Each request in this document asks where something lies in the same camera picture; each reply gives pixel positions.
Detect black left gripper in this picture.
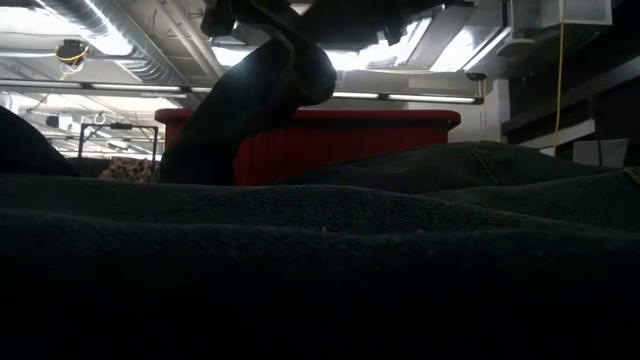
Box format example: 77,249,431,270
201,0,447,52

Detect dark denim garment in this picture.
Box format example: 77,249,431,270
0,37,640,360

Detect red plastic laundry bin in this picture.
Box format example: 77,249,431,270
154,108,463,187

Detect LED light bar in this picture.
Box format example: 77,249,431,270
0,79,485,106

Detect black background stand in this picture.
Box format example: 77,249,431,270
77,122,160,162

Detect black ceiling device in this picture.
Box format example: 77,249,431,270
53,38,92,67

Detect grey boxes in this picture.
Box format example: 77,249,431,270
571,138,630,169

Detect silver ventilation duct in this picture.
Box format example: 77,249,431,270
42,0,191,86

